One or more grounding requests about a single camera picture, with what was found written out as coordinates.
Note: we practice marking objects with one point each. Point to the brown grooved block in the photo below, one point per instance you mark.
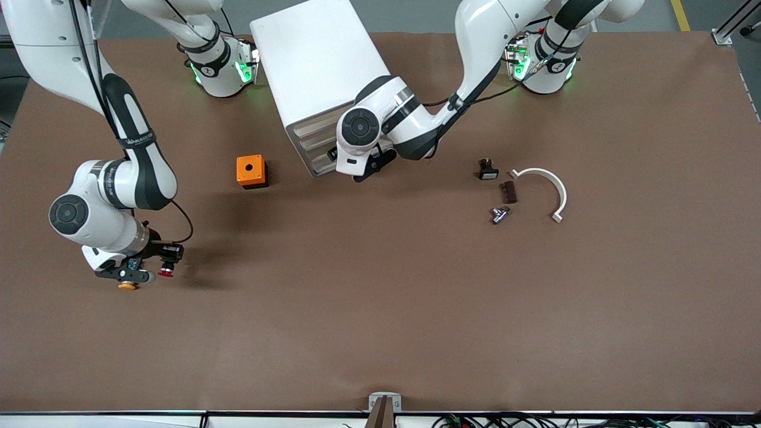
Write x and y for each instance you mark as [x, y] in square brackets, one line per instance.
[509, 192]

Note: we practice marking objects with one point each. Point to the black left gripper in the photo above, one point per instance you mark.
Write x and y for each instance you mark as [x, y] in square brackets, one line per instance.
[333, 154]

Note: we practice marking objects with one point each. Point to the white drawer cabinet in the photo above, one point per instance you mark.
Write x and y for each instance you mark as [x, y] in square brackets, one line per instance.
[315, 59]

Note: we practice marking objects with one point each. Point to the white sliding drawer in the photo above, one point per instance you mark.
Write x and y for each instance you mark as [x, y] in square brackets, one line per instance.
[318, 142]

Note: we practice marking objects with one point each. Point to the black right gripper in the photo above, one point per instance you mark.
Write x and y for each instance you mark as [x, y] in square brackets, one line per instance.
[160, 250]

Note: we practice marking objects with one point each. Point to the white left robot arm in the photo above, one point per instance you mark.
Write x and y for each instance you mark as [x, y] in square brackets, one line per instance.
[475, 35]

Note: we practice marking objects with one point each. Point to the yellow mushroom push button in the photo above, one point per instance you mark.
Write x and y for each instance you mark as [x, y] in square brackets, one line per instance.
[126, 286]

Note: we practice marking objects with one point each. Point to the silver tee fitting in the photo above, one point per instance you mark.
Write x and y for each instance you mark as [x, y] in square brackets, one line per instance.
[500, 214]

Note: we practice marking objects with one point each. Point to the red mushroom push button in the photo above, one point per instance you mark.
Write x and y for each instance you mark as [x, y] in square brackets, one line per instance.
[166, 271]

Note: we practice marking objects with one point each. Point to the white curved plastic bracket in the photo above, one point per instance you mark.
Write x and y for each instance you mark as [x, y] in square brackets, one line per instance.
[559, 187]

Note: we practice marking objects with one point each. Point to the grey bracket with brown post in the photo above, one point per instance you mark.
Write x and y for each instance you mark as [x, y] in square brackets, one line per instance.
[384, 407]

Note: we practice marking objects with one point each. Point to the orange button enclosure box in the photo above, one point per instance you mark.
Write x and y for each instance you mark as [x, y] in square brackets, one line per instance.
[250, 171]

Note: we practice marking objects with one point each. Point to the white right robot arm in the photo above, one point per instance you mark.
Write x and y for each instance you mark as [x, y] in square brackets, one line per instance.
[137, 172]

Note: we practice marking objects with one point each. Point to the aluminium profile beam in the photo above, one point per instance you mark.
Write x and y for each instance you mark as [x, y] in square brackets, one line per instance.
[734, 24]

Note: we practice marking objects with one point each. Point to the small black switch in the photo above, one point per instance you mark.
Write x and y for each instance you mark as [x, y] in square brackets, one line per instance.
[489, 171]

